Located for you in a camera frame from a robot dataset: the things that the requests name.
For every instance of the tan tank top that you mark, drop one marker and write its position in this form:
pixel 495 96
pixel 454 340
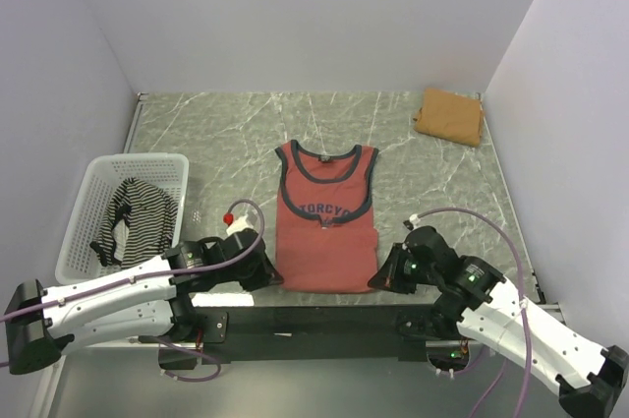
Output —
pixel 454 118

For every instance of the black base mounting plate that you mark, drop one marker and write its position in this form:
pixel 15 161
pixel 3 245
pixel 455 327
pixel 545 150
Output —
pixel 306 333

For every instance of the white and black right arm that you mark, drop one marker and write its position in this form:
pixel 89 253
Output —
pixel 478 302

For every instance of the black white striped tank top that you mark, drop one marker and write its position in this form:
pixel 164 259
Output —
pixel 138 224

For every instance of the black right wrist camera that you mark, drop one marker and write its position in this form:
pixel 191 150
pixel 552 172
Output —
pixel 427 241

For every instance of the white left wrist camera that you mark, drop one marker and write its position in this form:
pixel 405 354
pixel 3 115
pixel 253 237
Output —
pixel 237 224

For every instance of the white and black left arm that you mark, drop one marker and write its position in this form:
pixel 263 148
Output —
pixel 153 299

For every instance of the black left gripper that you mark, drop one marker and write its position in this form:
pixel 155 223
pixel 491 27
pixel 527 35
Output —
pixel 266 274

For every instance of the red printed tank top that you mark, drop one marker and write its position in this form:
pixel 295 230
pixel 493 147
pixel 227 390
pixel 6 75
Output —
pixel 326 242

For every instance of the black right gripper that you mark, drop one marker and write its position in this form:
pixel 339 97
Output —
pixel 388 276

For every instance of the white plastic laundry basket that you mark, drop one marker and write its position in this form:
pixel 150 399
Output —
pixel 77 262

